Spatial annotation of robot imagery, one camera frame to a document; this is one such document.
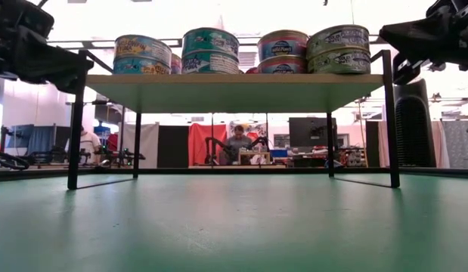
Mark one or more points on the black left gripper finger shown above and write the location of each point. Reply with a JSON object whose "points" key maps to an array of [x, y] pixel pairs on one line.
{"points": [[52, 68]]}

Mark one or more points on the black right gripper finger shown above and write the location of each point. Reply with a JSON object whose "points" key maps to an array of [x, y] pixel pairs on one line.
{"points": [[422, 38]]}

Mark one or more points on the white-lid blue-label can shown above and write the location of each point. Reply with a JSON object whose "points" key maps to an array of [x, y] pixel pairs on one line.
{"points": [[337, 38]]}

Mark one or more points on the green albacore tuna can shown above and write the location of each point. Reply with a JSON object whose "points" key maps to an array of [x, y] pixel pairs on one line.
{"points": [[339, 61]]}

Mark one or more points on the gold-lid seafood can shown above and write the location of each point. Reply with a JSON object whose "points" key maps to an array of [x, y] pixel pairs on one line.
{"points": [[282, 45], [282, 66]]}

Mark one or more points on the red-label silver-lid can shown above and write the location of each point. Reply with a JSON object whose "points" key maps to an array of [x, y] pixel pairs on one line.
{"points": [[252, 70]]}

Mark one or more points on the black background robot arm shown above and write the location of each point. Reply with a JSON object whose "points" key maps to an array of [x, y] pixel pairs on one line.
{"points": [[214, 145], [258, 143]]}

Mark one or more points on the black ceiling spotlight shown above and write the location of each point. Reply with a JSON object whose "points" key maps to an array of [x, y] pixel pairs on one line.
{"points": [[438, 67]]}

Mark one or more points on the blue room divider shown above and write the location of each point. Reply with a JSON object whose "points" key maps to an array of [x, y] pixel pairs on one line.
{"points": [[29, 138]]}

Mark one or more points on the blue storage box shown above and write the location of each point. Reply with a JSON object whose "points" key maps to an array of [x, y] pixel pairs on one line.
{"points": [[102, 131]]}

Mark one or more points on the person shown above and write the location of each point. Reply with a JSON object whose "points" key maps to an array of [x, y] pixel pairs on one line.
{"points": [[237, 141], [88, 143]]}

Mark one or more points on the black corrugated column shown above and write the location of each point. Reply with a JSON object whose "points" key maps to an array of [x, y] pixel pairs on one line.
{"points": [[413, 128]]}

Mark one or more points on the black device green lights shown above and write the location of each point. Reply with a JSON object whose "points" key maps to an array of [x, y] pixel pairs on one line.
{"points": [[116, 155]]}

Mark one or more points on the grey curtain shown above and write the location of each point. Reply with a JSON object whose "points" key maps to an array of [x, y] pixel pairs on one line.
{"points": [[460, 143]]}

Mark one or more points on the black narrow divider panel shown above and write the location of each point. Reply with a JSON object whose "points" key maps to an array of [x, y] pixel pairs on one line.
{"points": [[372, 143]]}

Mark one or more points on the cluttered background workbench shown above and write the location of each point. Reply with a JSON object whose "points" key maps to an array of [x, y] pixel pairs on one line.
{"points": [[351, 156]]}

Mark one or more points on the black room divider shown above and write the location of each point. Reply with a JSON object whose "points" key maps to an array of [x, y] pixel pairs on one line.
{"points": [[173, 145]]}

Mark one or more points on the black monitor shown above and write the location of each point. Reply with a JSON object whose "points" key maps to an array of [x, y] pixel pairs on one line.
{"points": [[309, 132]]}

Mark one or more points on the red hanging cloth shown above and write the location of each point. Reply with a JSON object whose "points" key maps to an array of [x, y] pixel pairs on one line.
{"points": [[199, 140]]}

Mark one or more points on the white colourful painted cloth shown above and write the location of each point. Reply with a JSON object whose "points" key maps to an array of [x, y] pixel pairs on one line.
{"points": [[258, 128]]}

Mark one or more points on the green table mat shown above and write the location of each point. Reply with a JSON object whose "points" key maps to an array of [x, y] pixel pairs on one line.
{"points": [[233, 226]]}

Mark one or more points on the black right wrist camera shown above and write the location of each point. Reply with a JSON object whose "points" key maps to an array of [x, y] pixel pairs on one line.
{"points": [[405, 70]]}

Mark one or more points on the black table frame rails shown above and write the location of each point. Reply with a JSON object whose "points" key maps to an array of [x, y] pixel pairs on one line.
{"points": [[256, 170]]}

